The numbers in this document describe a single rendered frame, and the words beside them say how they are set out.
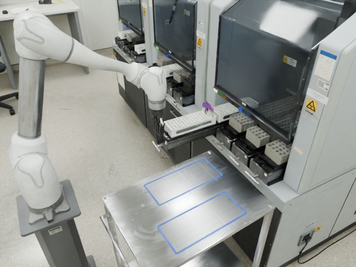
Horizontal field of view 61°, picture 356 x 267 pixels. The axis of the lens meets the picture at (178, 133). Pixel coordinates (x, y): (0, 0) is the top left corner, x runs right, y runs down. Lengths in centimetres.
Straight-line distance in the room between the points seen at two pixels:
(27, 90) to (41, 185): 41
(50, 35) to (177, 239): 88
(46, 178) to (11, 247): 111
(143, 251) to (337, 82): 93
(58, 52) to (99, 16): 383
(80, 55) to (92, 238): 140
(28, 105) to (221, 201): 93
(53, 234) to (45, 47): 87
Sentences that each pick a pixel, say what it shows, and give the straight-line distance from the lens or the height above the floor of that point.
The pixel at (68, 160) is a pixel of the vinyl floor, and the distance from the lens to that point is 295.
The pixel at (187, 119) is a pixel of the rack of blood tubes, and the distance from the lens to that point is 173.
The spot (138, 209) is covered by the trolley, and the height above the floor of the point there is 82.
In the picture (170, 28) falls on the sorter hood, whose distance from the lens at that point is 221.
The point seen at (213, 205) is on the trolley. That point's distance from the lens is 131.
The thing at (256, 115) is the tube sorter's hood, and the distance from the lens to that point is 156.
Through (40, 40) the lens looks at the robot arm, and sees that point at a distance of 121.
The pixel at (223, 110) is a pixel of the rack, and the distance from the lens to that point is 183.
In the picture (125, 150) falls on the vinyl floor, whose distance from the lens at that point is 292.
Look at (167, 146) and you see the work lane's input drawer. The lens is 166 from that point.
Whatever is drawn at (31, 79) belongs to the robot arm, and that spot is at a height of 126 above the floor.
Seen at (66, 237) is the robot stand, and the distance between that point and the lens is 166.
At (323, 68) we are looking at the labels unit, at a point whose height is 135.
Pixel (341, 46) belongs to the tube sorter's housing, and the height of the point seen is 144.
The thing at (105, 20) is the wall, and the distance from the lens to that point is 508.
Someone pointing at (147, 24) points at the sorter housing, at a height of 110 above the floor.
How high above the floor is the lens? 181
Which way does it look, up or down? 36 degrees down
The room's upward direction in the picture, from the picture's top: 1 degrees counter-clockwise
